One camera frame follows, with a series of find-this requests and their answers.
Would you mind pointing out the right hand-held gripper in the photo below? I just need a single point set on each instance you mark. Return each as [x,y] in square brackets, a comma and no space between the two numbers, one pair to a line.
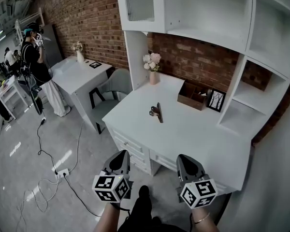
[191,171]

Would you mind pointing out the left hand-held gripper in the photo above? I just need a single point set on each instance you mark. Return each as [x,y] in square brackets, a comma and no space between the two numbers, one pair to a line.
[116,168]

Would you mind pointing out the metal object binder clip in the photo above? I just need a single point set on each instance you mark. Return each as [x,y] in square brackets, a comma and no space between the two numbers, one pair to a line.
[159,113]

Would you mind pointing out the person's right forearm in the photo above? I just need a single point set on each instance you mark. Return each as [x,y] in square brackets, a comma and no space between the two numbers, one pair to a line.
[205,223]

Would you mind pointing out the person's left forearm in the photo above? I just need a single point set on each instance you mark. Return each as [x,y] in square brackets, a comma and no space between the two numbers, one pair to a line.
[107,217]

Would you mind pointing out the white desk with drawers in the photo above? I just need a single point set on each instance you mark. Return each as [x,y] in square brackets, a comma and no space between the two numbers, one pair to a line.
[183,139]

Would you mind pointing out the person's black-clad legs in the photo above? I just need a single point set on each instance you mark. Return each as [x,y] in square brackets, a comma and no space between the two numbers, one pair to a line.
[142,214]

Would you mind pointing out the white power strip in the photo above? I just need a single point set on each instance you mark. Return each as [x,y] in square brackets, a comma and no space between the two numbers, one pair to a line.
[62,172]

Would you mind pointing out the brown wooden organizer box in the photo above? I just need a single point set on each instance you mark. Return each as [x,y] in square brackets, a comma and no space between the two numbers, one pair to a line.
[192,99]

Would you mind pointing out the grey upholstered chair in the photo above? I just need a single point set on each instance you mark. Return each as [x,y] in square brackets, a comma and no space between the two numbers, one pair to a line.
[116,86]

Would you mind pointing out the pink vase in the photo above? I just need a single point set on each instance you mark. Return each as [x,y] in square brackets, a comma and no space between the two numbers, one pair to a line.
[153,78]

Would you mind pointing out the plain white desk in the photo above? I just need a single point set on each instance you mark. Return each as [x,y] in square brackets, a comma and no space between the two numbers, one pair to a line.
[77,78]

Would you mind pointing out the black stand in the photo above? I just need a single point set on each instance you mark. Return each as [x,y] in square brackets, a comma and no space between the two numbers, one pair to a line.
[33,93]

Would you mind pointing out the white and pink flower bouquet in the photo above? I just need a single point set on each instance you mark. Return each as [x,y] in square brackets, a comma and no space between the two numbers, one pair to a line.
[152,62]

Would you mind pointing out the white ribbed vase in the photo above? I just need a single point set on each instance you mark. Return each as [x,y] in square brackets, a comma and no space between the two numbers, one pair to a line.
[80,57]

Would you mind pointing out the small pale flower bunch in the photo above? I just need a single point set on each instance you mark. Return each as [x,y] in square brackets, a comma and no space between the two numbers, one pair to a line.
[77,46]

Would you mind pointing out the small white side table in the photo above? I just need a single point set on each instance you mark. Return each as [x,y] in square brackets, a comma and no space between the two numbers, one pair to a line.
[10,93]

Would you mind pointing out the grey upright panel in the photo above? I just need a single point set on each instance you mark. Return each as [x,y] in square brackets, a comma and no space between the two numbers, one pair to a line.
[50,45]

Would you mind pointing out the white shelf hutch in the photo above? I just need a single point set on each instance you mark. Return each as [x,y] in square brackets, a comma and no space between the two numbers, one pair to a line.
[207,20]

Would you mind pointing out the black picture frame tree print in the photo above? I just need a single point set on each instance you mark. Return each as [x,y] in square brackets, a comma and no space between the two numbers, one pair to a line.
[216,100]

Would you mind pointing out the white bunk bed frame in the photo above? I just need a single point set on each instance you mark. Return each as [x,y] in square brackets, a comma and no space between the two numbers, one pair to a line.
[26,23]

